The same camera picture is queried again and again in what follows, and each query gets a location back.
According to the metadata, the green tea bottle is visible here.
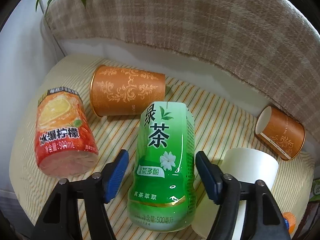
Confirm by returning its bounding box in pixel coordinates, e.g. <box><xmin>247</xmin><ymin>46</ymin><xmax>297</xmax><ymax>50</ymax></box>
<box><xmin>127</xmin><ymin>101</ymin><xmax>196</xmax><ymax>232</ymax></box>

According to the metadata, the white paper cup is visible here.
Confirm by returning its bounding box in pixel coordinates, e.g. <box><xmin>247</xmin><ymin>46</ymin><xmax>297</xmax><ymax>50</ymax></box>
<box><xmin>191</xmin><ymin>147</ymin><xmax>279</xmax><ymax>240</ymax></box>

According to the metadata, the orange patterned paper cup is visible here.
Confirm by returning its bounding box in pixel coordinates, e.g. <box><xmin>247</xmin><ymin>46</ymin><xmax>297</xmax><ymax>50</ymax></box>
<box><xmin>89</xmin><ymin>65</ymin><xmax>165</xmax><ymax>117</ymax></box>

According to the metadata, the red lemon drink bottle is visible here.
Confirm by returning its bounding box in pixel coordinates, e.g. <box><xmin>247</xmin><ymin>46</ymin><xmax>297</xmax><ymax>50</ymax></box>
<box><xmin>34</xmin><ymin>87</ymin><xmax>99</xmax><ymax>178</ymax></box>

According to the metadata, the striped yellow cloth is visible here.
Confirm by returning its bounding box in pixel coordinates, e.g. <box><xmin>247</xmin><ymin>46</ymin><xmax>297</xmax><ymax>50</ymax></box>
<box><xmin>9</xmin><ymin>54</ymin><xmax>315</xmax><ymax>240</ymax></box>

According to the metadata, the beige plaid blanket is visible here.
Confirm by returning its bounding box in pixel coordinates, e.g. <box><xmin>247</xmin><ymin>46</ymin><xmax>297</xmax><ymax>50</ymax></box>
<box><xmin>47</xmin><ymin>0</ymin><xmax>319</xmax><ymax>139</ymax></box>

